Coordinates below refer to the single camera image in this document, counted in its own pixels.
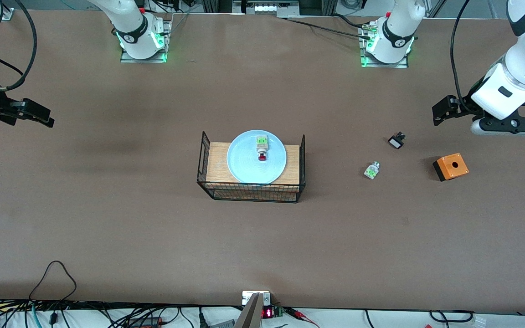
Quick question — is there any grey aluminium bar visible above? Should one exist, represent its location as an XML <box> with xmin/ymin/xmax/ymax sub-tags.
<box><xmin>234</xmin><ymin>293</ymin><xmax>264</xmax><ymax>328</ymax></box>

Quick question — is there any black power adapter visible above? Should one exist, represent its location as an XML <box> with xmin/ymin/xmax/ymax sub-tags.
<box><xmin>128</xmin><ymin>317</ymin><xmax>163</xmax><ymax>328</ymax></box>

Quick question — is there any long black table cable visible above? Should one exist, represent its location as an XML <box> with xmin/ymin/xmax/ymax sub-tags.
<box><xmin>284</xmin><ymin>17</ymin><xmax>372</xmax><ymax>40</ymax></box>

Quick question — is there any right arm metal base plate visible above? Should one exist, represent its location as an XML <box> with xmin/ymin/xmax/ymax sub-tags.
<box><xmin>120</xmin><ymin>20</ymin><xmax>168</xmax><ymax>63</ymax></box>

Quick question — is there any black looped cable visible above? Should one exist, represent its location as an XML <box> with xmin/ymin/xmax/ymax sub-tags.
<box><xmin>29</xmin><ymin>260</ymin><xmax>77</xmax><ymax>302</ymax></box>

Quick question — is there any wooden board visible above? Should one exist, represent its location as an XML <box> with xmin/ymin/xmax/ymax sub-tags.
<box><xmin>206</xmin><ymin>142</ymin><xmax>300</xmax><ymax>201</ymax></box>

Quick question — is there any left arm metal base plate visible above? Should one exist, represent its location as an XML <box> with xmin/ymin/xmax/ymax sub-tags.
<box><xmin>359</xmin><ymin>23</ymin><xmax>409</xmax><ymax>69</ymax></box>

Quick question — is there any black wire basket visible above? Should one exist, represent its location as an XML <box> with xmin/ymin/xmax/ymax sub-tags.
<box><xmin>197</xmin><ymin>131</ymin><xmax>306</xmax><ymax>204</ymax></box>

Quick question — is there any light blue round plate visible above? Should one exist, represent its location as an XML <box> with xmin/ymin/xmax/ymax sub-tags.
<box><xmin>227</xmin><ymin>130</ymin><xmax>287</xmax><ymax>185</ymax></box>

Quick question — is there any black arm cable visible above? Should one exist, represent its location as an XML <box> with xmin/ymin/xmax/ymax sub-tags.
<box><xmin>0</xmin><ymin>0</ymin><xmax>38</xmax><ymax>92</ymax></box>
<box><xmin>450</xmin><ymin>0</ymin><xmax>473</xmax><ymax>108</ymax></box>

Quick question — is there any silver metal bracket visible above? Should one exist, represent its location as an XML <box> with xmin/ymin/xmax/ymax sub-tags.
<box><xmin>242</xmin><ymin>291</ymin><xmax>271</xmax><ymax>306</ymax></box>

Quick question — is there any red test clip lead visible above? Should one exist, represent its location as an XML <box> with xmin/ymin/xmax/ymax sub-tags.
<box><xmin>289</xmin><ymin>308</ymin><xmax>320</xmax><ymax>328</ymax></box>

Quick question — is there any aluminium frame with white connector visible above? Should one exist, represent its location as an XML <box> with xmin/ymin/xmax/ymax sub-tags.
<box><xmin>233</xmin><ymin>0</ymin><xmax>299</xmax><ymax>17</ymax></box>

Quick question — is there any orange button enclosure box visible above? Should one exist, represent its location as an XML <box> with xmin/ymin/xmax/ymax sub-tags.
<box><xmin>432</xmin><ymin>153</ymin><xmax>469</xmax><ymax>182</ymax></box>

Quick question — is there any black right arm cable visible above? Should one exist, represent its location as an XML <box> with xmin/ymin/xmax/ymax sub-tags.
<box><xmin>0</xmin><ymin>0</ymin><xmax>38</xmax><ymax>92</ymax></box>

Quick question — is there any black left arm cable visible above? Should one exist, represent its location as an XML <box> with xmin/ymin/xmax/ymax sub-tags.
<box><xmin>450</xmin><ymin>0</ymin><xmax>473</xmax><ymax>108</ymax></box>

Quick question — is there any red push button switch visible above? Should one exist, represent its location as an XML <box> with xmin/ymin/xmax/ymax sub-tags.
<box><xmin>255</xmin><ymin>135</ymin><xmax>269</xmax><ymax>162</ymax></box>

